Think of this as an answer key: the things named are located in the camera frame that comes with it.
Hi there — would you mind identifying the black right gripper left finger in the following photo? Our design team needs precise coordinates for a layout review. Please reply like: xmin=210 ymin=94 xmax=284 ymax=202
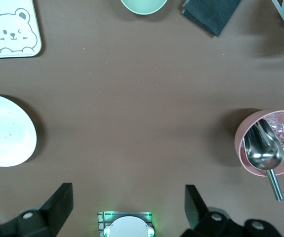
xmin=0 ymin=182 xmax=73 ymax=237

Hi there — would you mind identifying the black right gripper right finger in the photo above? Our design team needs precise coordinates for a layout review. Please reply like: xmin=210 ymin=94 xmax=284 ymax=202
xmin=181 ymin=184 xmax=281 ymax=237

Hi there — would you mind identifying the white round plate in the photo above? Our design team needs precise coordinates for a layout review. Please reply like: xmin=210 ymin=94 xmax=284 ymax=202
xmin=0 ymin=93 xmax=38 ymax=167

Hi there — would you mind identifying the pink bowl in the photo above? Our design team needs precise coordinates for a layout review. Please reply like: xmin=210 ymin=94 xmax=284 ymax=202
xmin=234 ymin=109 xmax=284 ymax=177

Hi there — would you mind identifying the metal scoop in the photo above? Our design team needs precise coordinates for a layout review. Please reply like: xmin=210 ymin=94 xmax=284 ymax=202
xmin=243 ymin=119 xmax=284 ymax=202

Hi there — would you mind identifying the clear crumpled plastic ice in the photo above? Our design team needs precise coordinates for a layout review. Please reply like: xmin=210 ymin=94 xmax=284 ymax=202
xmin=264 ymin=112 xmax=284 ymax=148

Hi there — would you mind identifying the cream tray with bear print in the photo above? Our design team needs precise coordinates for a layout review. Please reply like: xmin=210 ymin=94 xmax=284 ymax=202
xmin=0 ymin=0 xmax=42 ymax=59

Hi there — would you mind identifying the dark grey folded cloth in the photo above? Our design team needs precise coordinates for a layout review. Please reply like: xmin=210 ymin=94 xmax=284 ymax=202
xmin=182 ymin=0 xmax=243 ymax=37

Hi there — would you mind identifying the pale green bowl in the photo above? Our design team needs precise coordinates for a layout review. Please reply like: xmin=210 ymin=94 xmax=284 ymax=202
xmin=120 ymin=0 xmax=168 ymax=15

